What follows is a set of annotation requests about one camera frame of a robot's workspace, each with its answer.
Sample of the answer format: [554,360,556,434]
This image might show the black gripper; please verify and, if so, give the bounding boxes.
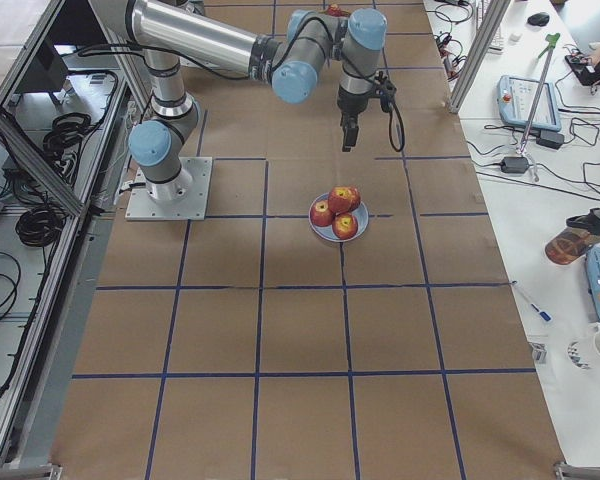
[337,85,374,152]

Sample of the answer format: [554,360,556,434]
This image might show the yellow-red apple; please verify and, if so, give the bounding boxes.
[327,186,361,214]

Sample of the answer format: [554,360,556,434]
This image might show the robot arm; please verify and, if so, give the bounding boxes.
[90,1,392,206]

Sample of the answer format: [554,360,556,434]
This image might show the light blue plate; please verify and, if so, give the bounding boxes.
[308,193,369,243]

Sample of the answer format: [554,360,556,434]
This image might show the red apple on plate left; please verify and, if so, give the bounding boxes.
[309,200,336,228]

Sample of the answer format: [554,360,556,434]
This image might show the red apple on plate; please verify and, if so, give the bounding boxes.
[331,212,359,241]
[309,200,336,228]

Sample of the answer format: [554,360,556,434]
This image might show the red apple on plate front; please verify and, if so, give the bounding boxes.
[331,212,359,241]

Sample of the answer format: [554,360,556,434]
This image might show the dark red apple in basket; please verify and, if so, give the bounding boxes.
[324,4,350,17]

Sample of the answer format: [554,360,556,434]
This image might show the black power adapter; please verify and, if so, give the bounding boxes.
[499,156,530,174]

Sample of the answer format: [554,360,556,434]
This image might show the blue teach pendant far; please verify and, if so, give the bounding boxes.
[497,75,562,132]

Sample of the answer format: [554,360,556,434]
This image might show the black computer mouse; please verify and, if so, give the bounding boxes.
[526,12,550,27]

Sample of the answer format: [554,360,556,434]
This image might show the silver rod green tip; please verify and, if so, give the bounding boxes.
[516,33,561,157]

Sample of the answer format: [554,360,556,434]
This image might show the brown water bottle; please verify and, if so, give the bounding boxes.
[544,208,600,265]

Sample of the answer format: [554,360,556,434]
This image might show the blue white pen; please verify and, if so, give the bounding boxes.
[511,280,552,322]

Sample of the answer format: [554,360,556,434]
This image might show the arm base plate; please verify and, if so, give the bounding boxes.
[125,157,213,221]

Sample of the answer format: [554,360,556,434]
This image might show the aluminium frame post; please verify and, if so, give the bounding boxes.
[447,0,510,114]

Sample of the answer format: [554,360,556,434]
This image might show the coiled black cables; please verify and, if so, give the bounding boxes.
[14,207,61,250]

